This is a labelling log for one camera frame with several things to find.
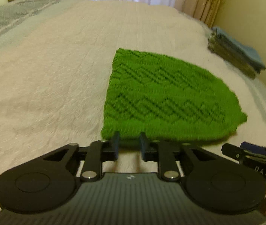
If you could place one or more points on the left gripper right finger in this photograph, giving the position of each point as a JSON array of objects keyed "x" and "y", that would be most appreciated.
[{"x": 160, "y": 152}]

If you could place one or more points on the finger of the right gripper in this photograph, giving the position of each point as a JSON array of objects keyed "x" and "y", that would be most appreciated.
[
  {"x": 253, "y": 148},
  {"x": 233, "y": 152}
]

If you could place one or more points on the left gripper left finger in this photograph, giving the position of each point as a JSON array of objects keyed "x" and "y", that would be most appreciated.
[{"x": 99, "y": 152}]

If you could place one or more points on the green knitted vest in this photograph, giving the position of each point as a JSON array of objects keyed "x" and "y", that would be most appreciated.
[{"x": 167, "y": 98}]

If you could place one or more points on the folded blue garment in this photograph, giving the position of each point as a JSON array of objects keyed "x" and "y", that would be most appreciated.
[{"x": 249, "y": 51}]

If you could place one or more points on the folded grey-green garment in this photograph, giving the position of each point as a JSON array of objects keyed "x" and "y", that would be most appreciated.
[{"x": 221, "y": 46}]

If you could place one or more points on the grey patterned bedspread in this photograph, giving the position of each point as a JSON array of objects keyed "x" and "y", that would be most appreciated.
[{"x": 56, "y": 59}]

